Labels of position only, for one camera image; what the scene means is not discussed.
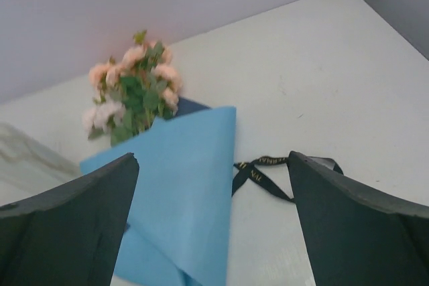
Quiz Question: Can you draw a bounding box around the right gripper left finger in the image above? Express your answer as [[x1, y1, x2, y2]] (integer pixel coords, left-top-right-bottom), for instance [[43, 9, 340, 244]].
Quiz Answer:
[[1, 153, 139, 285]]

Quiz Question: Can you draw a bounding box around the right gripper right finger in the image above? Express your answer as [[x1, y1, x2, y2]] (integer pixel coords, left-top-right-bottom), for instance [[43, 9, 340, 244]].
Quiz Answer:
[[288, 151, 428, 285]]

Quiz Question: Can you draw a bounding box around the blue wrapping paper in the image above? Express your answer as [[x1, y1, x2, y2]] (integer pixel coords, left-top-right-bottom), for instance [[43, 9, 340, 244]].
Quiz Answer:
[[80, 106, 236, 285]]

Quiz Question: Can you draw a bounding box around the black gold-lettered ribbon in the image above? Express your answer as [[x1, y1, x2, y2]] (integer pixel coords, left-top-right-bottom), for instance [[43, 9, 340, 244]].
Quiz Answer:
[[231, 155, 345, 203]]

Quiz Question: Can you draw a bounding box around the pink flower stem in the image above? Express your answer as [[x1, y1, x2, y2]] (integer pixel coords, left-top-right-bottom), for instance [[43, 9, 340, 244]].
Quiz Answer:
[[82, 29, 182, 146]]

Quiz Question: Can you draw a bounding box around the white ribbed vase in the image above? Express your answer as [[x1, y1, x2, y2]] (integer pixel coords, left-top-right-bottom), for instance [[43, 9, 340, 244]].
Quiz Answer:
[[1, 123, 80, 179]]

